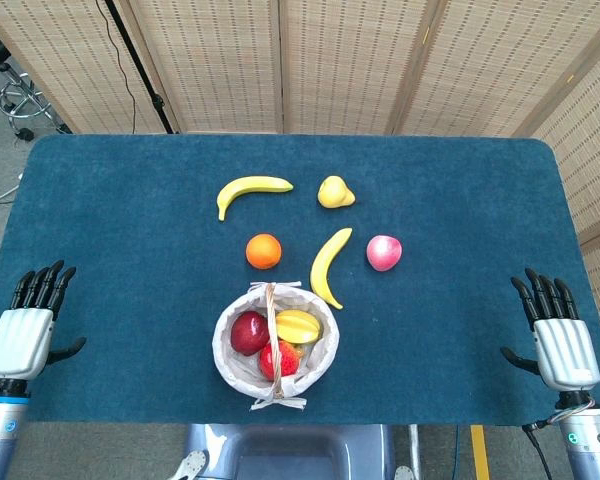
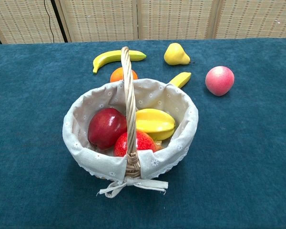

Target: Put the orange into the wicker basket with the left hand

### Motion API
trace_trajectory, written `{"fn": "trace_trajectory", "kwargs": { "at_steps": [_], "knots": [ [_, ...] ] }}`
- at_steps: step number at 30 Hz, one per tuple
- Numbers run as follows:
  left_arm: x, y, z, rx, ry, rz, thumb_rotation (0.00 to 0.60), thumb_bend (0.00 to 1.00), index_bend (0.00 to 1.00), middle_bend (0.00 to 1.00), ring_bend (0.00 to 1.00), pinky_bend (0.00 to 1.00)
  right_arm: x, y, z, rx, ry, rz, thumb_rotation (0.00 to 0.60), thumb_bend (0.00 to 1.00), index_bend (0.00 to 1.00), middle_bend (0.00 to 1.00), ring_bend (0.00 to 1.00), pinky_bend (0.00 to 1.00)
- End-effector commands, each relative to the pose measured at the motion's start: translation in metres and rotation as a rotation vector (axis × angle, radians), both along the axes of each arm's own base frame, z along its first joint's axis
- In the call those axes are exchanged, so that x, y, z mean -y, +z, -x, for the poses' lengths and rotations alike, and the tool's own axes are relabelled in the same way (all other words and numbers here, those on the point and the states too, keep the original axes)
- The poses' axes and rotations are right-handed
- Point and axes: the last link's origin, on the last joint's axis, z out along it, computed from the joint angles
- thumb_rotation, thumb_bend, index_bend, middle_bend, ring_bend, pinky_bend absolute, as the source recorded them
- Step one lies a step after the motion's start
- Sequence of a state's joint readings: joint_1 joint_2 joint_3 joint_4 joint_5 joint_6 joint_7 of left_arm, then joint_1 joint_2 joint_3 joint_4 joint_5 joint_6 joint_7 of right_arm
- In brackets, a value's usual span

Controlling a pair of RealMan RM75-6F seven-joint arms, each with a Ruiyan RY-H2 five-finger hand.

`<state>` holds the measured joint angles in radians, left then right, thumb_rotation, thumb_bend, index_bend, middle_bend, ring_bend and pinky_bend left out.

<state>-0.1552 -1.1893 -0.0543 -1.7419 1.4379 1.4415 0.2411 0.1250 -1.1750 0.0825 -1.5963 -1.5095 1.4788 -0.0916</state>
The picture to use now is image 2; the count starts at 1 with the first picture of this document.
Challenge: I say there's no yellow pear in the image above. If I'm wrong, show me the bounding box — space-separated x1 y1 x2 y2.
163 42 191 66

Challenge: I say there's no wicker basket with cloth liner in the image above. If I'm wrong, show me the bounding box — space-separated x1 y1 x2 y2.
62 46 199 198

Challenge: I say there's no yellow starfruit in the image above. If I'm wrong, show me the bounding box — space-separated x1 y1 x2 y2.
135 108 176 141

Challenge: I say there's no red pomegranate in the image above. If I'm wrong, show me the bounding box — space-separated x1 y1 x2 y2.
113 130 157 157

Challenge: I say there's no dark blue tablecloth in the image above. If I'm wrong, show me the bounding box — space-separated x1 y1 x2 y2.
0 37 286 229

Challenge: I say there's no black cable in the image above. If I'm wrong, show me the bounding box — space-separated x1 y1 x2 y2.
43 0 55 43

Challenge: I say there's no orange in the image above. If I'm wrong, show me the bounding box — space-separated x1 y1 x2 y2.
110 67 139 83

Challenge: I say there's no long yellow banana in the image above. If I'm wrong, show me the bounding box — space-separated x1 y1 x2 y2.
92 50 147 74

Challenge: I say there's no dark red apple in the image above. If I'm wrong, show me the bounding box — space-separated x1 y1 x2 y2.
87 107 128 151

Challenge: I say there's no woven bamboo folding screen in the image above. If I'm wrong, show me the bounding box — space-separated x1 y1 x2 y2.
0 0 286 45

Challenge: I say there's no short yellow banana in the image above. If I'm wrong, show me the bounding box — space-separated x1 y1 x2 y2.
168 72 192 88

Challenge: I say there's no pink peach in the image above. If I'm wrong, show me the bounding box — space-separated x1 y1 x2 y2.
204 65 235 97

